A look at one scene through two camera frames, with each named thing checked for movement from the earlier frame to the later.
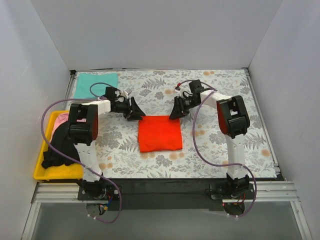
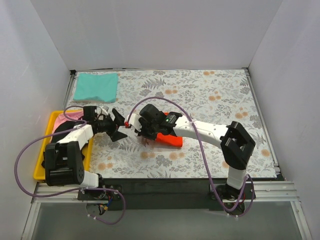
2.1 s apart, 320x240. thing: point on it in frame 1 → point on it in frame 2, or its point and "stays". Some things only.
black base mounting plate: (157, 194) stays
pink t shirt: (61, 118) stays
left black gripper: (130, 108) → (111, 125)
